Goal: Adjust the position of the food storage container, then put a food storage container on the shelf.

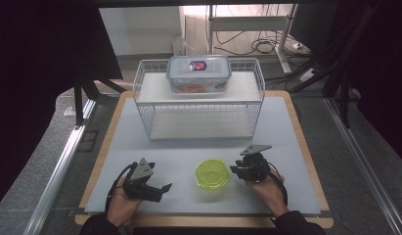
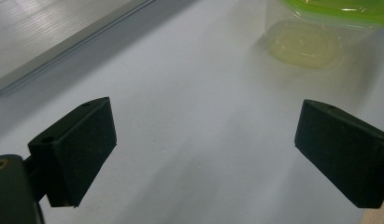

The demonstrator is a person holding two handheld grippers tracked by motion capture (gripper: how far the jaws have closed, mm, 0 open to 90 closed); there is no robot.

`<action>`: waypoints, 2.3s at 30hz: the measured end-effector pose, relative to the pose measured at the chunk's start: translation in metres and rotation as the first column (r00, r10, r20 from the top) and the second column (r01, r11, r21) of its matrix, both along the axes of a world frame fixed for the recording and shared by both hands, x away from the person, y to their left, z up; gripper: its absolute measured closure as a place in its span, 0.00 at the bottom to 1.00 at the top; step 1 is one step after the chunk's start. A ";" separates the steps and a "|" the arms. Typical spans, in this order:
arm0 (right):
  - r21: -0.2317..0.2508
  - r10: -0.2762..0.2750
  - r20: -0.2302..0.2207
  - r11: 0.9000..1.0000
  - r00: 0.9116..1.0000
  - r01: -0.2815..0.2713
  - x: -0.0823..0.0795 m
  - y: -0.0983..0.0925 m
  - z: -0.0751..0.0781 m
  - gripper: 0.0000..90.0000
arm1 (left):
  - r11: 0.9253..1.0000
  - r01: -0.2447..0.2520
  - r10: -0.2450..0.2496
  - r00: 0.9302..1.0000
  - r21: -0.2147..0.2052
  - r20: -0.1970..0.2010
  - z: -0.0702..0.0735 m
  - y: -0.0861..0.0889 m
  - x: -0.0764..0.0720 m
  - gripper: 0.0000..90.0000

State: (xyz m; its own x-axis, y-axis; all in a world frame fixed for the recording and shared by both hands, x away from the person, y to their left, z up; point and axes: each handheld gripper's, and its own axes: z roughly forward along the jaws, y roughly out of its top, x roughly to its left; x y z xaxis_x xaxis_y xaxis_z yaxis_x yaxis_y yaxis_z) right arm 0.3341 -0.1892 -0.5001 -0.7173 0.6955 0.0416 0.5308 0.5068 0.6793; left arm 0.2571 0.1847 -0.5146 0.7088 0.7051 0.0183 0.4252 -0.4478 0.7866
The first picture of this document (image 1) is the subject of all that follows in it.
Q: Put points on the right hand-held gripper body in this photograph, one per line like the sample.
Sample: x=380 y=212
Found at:
x=254 y=166

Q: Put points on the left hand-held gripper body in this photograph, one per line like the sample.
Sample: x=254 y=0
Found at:
x=141 y=171

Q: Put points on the green round container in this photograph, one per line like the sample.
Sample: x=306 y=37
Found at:
x=212 y=174

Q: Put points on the clear food container blue seal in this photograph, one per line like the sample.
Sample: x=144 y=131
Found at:
x=188 y=76

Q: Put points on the person's right hand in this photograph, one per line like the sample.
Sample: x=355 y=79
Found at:
x=265 y=192

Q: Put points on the person's left hand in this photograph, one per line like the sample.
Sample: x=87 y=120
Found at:
x=122 y=205

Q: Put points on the grey table mat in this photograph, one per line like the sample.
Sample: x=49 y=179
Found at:
x=188 y=153

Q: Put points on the black metal stand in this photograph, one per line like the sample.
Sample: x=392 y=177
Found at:
x=79 y=98
x=343 y=91

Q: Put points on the white power strip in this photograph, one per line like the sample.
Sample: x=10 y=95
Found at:
x=308 y=75

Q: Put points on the black curtain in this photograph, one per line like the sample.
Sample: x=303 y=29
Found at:
x=32 y=81

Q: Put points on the aluminium rail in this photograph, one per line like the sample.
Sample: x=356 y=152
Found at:
x=365 y=169
x=58 y=176

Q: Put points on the white desk frame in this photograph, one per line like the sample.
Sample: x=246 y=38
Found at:
x=247 y=23

